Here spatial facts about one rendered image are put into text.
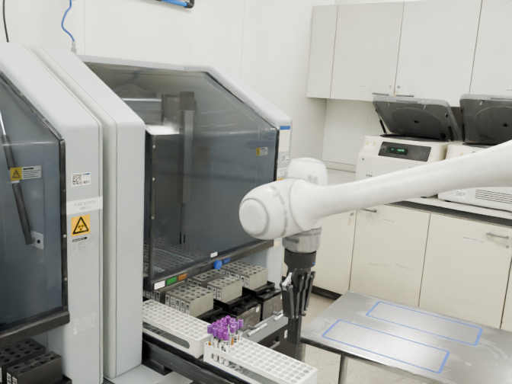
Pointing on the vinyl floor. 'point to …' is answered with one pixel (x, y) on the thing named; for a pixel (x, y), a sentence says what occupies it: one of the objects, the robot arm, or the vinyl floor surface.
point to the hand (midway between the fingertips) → (294, 328)
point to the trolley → (409, 341)
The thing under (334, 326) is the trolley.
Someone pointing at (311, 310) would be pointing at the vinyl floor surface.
